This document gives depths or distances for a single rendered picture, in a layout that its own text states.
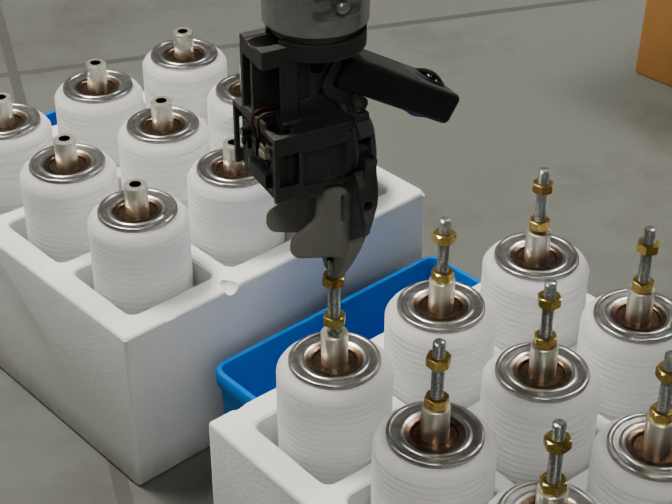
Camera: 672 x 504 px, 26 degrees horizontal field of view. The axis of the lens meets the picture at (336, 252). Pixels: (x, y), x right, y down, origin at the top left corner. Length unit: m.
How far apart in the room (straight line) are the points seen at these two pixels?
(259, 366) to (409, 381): 0.23
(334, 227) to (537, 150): 0.94
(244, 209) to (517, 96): 0.80
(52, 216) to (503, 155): 0.74
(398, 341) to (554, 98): 0.96
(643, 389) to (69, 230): 0.58
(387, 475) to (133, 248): 0.38
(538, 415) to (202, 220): 0.44
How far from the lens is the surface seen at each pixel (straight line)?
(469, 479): 1.09
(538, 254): 1.31
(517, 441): 1.17
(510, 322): 1.31
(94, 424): 1.47
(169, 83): 1.64
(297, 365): 1.18
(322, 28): 0.98
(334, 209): 1.07
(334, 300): 1.15
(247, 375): 1.43
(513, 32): 2.33
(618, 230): 1.84
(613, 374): 1.24
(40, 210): 1.46
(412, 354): 1.23
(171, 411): 1.42
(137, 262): 1.36
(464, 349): 1.22
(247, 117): 1.04
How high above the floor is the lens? 0.98
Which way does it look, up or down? 34 degrees down
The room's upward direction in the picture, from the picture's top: straight up
